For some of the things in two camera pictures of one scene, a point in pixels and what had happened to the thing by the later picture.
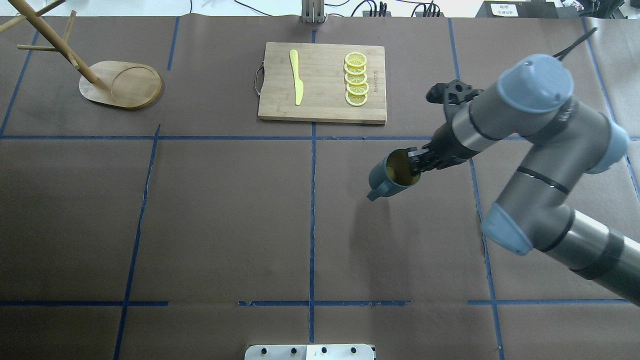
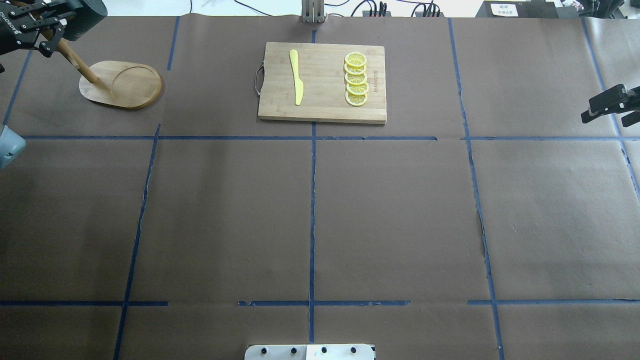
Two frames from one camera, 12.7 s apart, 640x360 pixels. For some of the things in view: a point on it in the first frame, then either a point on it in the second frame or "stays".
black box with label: [518, 9] stays
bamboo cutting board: [326, 83] stays
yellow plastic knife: [299, 85] stays
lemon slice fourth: [357, 89] stays
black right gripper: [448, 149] to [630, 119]
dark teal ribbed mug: [392, 174] to [88, 13]
